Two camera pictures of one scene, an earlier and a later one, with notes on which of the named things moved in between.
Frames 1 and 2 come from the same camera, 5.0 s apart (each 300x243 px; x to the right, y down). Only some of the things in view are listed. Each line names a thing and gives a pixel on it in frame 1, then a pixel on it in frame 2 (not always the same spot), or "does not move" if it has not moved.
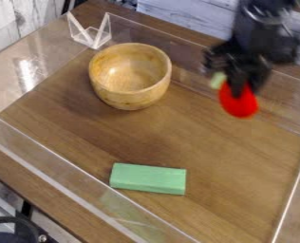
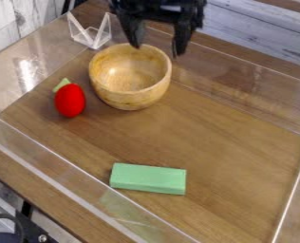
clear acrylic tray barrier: [105, 105] does not move
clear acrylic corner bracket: [91, 37] does not move
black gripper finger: [258, 75] to [184, 28]
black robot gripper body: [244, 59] to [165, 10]
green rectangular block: [149, 177] does not move
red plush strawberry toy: [242, 105] to [69, 99]
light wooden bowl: [130, 75] does not move
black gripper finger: [237, 79] to [135, 25]
